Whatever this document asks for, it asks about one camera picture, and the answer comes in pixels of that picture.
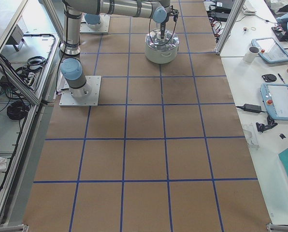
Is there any black gripper body over pot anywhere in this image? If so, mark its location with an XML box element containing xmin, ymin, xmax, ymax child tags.
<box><xmin>161</xmin><ymin>14</ymin><xmax>168</xmax><ymax>24</ymax></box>

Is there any glass pot lid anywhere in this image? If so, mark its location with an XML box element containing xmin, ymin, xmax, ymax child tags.
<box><xmin>145</xmin><ymin>28</ymin><xmax>180</xmax><ymax>51</ymax></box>

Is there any white electric cooking pot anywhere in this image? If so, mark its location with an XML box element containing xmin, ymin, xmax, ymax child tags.
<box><xmin>144</xmin><ymin>43</ymin><xmax>179</xmax><ymax>64</ymax></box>

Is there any silver robot arm near pot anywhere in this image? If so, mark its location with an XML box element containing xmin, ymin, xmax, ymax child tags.
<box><xmin>60</xmin><ymin>0</ymin><xmax>171</xmax><ymax>98</ymax></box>

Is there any white mug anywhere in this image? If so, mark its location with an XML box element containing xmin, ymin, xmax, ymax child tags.
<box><xmin>243</xmin><ymin>46</ymin><xmax>259</xmax><ymax>63</ymax></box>

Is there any blue teach pendant far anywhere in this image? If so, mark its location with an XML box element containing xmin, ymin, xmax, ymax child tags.
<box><xmin>251</xmin><ymin>37</ymin><xmax>288</xmax><ymax>64</ymax></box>

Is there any blue teach pendant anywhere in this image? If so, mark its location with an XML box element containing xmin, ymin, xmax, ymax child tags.
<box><xmin>251</xmin><ymin>37</ymin><xmax>288</xmax><ymax>64</ymax></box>
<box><xmin>260</xmin><ymin>83</ymin><xmax>288</xmax><ymax>121</ymax></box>

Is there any black power adapter brick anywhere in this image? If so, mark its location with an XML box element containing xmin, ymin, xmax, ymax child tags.
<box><xmin>243</xmin><ymin>103</ymin><xmax>262</xmax><ymax>113</ymax></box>

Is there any blue teach pendant near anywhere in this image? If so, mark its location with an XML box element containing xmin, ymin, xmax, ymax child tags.
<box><xmin>260</xmin><ymin>83</ymin><xmax>288</xmax><ymax>121</ymax></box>

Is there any clear plastic holder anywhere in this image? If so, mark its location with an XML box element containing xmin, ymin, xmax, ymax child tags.
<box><xmin>242</xmin><ymin>123</ymin><xmax>259</xmax><ymax>149</ymax></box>

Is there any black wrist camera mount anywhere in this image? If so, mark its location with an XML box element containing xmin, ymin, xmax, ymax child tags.
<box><xmin>170</xmin><ymin>6</ymin><xmax>179</xmax><ymax>22</ymax></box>

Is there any aluminium frame post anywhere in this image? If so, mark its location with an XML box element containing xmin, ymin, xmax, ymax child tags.
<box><xmin>215</xmin><ymin>0</ymin><xmax>245</xmax><ymax>55</ymax></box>

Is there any coiled black cable bundle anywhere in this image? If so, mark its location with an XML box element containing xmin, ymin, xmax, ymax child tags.
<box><xmin>6</xmin><ymin>100</ymin><xmax>29</xmax><ymax>121</ymax></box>

